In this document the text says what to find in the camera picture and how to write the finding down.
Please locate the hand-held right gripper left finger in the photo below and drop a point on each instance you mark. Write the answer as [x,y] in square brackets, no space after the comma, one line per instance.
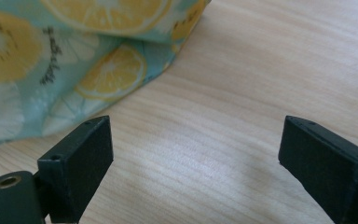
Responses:
[77,165]

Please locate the lemon print teal cloth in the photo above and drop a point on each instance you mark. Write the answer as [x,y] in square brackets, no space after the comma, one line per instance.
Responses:
[43,62]

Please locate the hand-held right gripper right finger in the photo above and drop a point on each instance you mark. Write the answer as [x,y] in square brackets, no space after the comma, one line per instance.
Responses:
[326,168]

